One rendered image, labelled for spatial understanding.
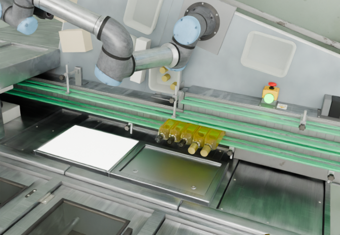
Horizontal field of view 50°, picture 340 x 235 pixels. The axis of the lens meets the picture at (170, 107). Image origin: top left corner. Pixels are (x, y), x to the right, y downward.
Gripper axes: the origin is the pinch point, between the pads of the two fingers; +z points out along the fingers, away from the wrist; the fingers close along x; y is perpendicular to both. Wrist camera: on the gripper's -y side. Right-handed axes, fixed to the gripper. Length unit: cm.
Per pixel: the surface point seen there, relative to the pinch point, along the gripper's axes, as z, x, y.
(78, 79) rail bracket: 25, 46, -5
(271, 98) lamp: 26, 8, -107
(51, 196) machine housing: -42, 63, -44
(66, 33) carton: 28.3, 24.8, 10.5
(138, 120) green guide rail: 18, 47, -50
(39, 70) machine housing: 17, 48, 15
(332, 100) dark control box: 30, -2, -131
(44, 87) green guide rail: 16, 56, 10
